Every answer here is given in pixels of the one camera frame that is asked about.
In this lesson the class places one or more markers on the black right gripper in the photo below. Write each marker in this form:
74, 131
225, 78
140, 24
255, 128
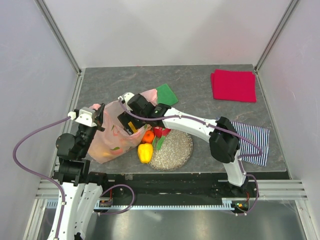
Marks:
124, 118

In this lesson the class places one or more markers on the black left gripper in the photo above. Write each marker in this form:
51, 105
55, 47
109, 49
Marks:
99, 118

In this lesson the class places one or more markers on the yellow lemon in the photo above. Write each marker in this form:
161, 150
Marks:
132, 129

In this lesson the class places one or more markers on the pink plastic bag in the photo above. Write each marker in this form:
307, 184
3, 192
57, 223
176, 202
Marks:
114, 141

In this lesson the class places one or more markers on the orange tangerine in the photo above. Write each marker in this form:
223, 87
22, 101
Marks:
148, 137

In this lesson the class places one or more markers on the yellow bell pepper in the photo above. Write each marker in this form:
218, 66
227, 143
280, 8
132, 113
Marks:
145, 152

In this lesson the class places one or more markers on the red dragon fruit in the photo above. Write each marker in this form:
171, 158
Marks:
160, 135

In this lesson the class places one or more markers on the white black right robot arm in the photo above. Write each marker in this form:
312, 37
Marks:
223, 140

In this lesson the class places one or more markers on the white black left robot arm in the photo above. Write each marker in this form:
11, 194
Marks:
80, 187

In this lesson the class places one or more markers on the green cloth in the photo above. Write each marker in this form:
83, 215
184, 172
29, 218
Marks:
165, 95

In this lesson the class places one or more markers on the round speckled plate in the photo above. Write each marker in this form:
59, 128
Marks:
174, 153

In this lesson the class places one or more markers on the red cloth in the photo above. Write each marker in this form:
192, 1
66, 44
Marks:
238, 86

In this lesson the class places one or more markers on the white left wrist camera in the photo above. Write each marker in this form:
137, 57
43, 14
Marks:
85, 116

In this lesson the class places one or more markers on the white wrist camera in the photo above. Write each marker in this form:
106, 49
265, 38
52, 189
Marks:
85, 116
124, 99

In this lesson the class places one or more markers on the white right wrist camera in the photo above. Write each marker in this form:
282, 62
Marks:
124, 99

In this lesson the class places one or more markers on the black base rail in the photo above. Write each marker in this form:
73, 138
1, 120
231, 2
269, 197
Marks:
174, 189

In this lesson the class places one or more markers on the grey slotted cable duct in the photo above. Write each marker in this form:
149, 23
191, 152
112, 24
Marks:
225, 206

